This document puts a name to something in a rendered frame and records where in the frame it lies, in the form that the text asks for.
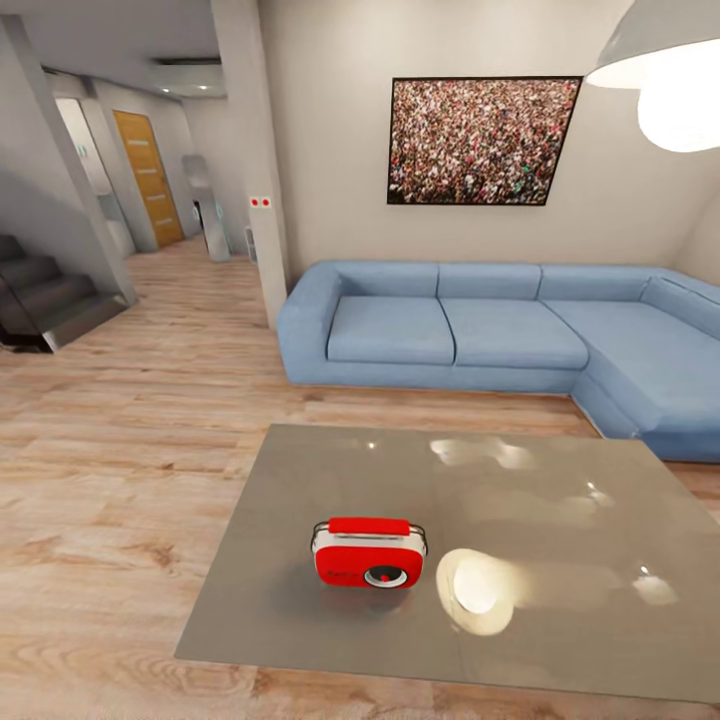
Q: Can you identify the radio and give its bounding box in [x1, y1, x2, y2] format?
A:
[310, 517, 428, 589]

